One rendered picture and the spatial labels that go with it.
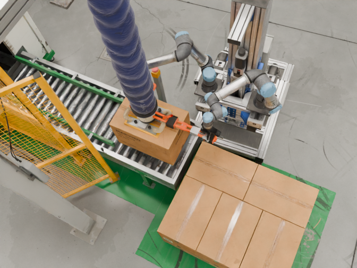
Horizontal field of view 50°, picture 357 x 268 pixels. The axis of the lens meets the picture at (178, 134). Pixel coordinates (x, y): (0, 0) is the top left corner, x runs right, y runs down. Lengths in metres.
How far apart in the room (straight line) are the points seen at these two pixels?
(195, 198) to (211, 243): 0.44
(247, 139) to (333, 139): 1.01
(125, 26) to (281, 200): 2.21
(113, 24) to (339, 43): 3.67
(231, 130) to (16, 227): 2.61
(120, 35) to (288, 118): 2.81
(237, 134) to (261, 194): 0.86
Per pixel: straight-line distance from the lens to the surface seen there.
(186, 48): 3.06
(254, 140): 4.23
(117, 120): 3.43
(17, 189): 2.81
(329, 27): 5.48
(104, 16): 2.18
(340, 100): 4.90
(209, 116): 2.80
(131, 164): 3.77
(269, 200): 3.68
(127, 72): 2.58
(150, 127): 3.29
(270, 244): 3.59
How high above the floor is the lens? 4.06
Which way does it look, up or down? 65 degrees down
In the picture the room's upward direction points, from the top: 11 degrees counter-clockwise
